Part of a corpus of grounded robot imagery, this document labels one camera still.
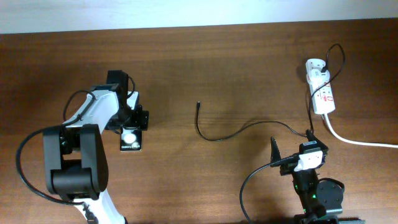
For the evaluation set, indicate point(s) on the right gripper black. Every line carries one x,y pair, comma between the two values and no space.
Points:
311,138

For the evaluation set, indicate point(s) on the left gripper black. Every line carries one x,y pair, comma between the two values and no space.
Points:
140,121

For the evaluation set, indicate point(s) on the black smartphone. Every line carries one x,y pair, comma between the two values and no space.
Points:
130,140

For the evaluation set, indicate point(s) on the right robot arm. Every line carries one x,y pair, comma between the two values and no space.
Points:
321,199

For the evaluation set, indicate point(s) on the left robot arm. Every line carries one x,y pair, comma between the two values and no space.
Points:
76,168

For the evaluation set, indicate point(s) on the white power strip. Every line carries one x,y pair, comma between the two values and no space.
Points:
323,101

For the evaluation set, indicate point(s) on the white USB wall charger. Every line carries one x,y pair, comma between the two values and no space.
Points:
315,76

